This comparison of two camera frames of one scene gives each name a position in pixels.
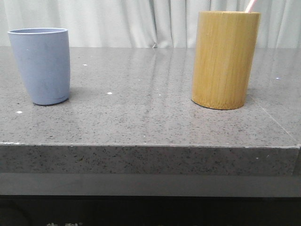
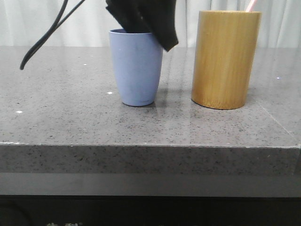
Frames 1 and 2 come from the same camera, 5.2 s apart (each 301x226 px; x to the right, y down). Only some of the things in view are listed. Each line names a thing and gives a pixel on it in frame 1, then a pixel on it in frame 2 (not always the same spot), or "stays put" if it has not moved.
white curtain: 145,23 stays put
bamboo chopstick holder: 224,57 stays put
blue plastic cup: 43,56 to 138,58
